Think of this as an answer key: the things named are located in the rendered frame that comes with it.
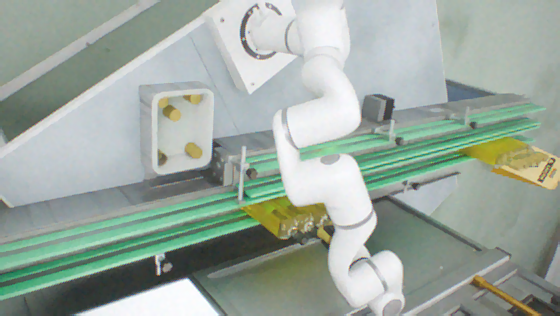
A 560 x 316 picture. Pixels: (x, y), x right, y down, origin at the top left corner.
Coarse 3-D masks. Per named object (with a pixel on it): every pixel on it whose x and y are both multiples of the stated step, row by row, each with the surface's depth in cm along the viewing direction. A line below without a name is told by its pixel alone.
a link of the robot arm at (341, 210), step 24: (288, 144) 90; (288, 168) 87; (312, 168) 86; (336, 168) 84; (288, 192) 87; (312, 192) 85; (336, 192) 84; (360, 192) 86; (336, 216) 88; (360, 216) 87
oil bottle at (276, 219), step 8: (248, 208) 138; (256, 208) 134; (264, 208) 132; (272, 208) 132; (280, 208) 132; (256, 216) 135; (264, 216) 132; (272, 216) 129; (280, 216) 128; (288, 216) 129; (264, 224) 132; (272, 224) 129; (280, 224) 126; (288, 224) 126; (296, 224) 127; (272, 232) 129; (280, 232) 127; (288, 232) 126
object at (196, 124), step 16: (160, 96) 116; (176, 96) 127; (208, 96) 126; (160, 112) 126; (192, 112) 132; (208, 112) 127; (160, 128) 128; (176, 128) 131; (192, 128) 134; (208, 128) 129; (160, 144) 129; (176, 144) 132; (208, 144) 131; (176, 160) 131; (192, 160) 132; (208, 160) 132
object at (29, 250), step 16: (528, 128) 227; (464, 144) 195; (400, 160) 171; (272, 192) 138; (160, 208) 123; (176, 208) 124; (192, 208) 125; (208, 208) 125; (224, 208) 126; (96, 224) 113; (112, 224) 114; (128, 224) 115; (144, 224) 115; (160, 224) 116; (32, 240) 104; (48, 240) 105; (64, 240) 106; (80, 240) 106; (96, 240) 107; (112, 240) 109; (0, 256) 98; (16, 256) 98; (32, 256) 99; (48, 256) 101
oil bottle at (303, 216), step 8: (272, 200) 138; (280, 200) 137; (288, 200) 137; (288, 208) 133; (296, 208) 133; (304, 208) 134; (296, 216) 130; (304, 216) 130; (312, 216) 131; (304, 224) 129; (304, 232) 130
